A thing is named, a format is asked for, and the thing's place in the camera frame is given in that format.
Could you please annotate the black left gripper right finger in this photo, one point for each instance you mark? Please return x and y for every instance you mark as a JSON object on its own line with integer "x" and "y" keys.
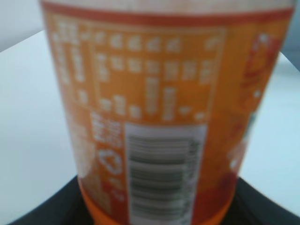
{"x": 250, "y": 207}

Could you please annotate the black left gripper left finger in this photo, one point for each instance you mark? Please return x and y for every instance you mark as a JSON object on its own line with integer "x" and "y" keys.
{"x": 66, "y": 207}

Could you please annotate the orange Mirinda soda bottle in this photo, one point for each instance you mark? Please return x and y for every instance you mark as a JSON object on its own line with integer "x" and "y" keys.
{"x": 160, "y": 97}

